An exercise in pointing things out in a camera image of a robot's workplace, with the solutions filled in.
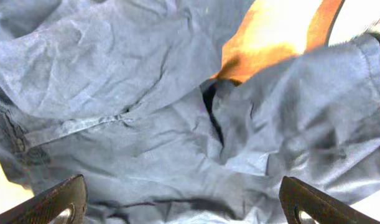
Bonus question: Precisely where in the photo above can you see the navy blue denim shorts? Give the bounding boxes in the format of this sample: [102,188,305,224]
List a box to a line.
[0,1,380,223]

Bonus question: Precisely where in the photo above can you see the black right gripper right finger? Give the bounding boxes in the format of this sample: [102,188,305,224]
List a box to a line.
[279,176,380,224]

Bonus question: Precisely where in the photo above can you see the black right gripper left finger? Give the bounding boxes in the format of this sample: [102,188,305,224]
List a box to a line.
[0,174,88,224]

